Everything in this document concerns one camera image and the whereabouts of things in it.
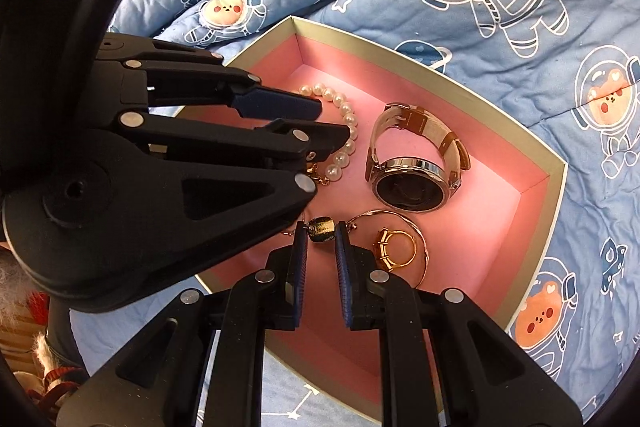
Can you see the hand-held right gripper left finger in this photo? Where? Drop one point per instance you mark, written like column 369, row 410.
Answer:
column 301, row 267

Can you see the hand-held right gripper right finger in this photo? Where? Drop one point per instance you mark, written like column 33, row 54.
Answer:
column 342, row 272

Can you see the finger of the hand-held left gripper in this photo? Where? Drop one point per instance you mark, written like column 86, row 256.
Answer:
column 240, row 139
column 280, row 104

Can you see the silver bangle with charms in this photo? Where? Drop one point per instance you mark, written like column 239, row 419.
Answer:
column 425, row 252

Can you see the rose gold wristwatch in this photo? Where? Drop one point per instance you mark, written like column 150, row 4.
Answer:
column 410, row 192

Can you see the green box with pink lining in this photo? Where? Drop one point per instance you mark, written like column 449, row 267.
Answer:
column 475, row 217

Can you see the small gold earring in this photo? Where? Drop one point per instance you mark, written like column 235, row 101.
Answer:
column 320, row 229

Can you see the blue astronaut bear blanket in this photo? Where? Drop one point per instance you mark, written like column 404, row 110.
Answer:
column 500, row 32

